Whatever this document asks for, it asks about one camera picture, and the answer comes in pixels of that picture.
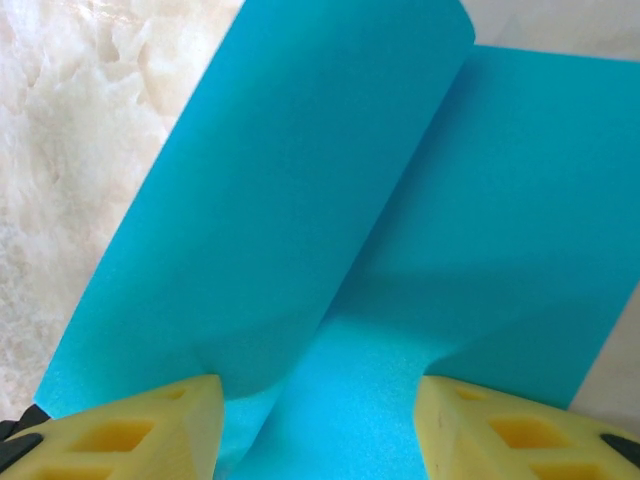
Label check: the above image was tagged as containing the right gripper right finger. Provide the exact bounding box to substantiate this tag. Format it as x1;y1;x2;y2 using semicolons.
413;374;640;480

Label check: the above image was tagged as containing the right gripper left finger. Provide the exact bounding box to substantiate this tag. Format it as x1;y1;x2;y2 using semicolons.
0;373;227;480

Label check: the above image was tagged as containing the turquoise cloth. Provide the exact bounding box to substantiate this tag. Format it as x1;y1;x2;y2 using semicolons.
32;0;640;480

